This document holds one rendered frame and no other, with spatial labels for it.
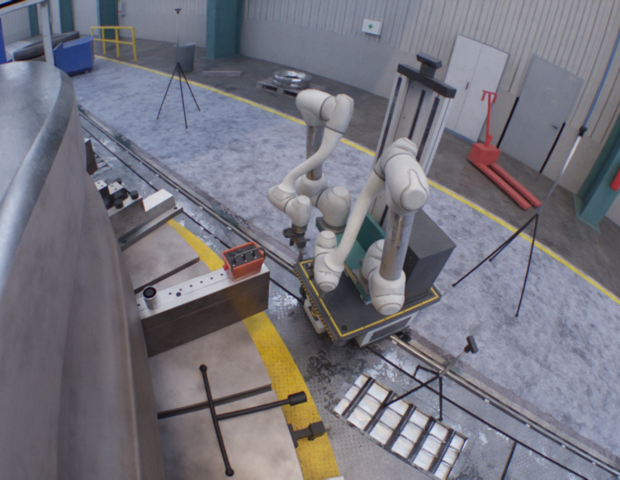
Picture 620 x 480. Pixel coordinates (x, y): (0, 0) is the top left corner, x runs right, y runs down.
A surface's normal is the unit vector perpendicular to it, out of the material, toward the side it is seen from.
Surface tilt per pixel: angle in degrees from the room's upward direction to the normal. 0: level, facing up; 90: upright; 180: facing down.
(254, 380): 0
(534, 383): 0
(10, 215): 45
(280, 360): 0
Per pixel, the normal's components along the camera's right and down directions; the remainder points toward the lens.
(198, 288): 0.13, -0.72
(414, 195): 0.01, 0.62
